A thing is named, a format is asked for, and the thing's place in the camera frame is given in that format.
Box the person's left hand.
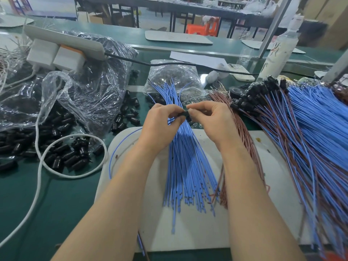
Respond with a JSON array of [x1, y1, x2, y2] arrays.
[[137, 103, 187, 156]]

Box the person's right hand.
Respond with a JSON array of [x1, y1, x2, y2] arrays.
[[186, 100, 241, 151]]

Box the bundle of blue wires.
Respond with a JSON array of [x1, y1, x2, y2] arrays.
[[147, 81, 219, 233]]

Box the pile of assembled wire harnesses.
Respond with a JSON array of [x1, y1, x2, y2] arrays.
[[229, 76, 348, 258]]

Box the pile of black plastic caps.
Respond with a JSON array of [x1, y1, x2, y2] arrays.
[[0, 92, 141, 173]]

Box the person's left forearm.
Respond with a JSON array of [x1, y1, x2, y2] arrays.
[[51, 145, 170, 261]]

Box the person's right forearm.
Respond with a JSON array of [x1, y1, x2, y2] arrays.
[[219, 140, 306, 261]]

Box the white computer mouse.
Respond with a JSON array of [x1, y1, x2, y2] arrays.
[[206, 71, 219, 85]]

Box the small clear plastic bag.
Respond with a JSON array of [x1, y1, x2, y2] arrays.
[[143, 61, 204, 104]]

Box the white flat device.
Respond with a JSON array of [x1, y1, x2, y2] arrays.
[[222, 63, 255, 83]]

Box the white paper sheet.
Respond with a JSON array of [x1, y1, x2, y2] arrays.
[[170, 51, 230, 70]]

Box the large clear plastic bag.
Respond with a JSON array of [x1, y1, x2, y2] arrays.
[[0, 30, 138, 136]]

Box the white flat tray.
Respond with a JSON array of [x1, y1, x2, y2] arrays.
[[241, 40, 306, 55], [145, 30, 214, 46], [0, 14, 34, 28]]

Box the white spray bottle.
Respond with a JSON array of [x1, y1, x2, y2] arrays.
[[258, 14, 305, 80]]

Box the orange plastic stool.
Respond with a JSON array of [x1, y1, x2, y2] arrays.
[[186, 18, 220, 37]]

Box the white work board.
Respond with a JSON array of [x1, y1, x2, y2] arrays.
[[95, 128, 316, 252]]

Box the white orange charger adapter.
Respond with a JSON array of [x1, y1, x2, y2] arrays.
[[52, 45, 87, 73]]

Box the white power strip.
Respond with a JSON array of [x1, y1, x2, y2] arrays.
[[23, 25, 107, 61]]

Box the cardboard boxes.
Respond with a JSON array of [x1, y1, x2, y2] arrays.
[[302, 0, 348, 51]]

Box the blue table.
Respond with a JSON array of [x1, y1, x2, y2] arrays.
[[11, 0, 78, 21]]

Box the black power cord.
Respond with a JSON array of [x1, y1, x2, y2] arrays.
[[105, 53, 322, 82]]

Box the slanted metal frame post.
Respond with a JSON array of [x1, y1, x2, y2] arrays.
[[258, 0, 294, 59]]

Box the long black-frame table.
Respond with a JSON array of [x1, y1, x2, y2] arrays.
[[76, 0, 273, 37]]

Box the white charging cable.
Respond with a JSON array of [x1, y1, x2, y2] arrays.
[[0, 67, 109, 248]]

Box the short metal frame post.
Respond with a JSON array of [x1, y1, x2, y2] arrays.
[[321, 49, 348, 86]]

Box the bundle of stripped brown wires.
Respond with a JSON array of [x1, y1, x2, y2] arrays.
[[0, 38, 32, 93]]

